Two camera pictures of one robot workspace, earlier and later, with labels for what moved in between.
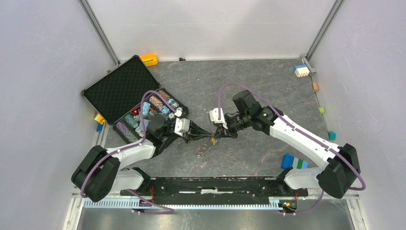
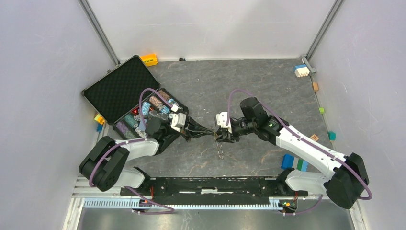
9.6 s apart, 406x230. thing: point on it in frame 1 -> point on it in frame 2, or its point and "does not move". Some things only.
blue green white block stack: (289, 161) does not move
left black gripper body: (187, 136) does not move
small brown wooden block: (315, 86) does not move
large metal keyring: (203, 148) -> (220, 152)
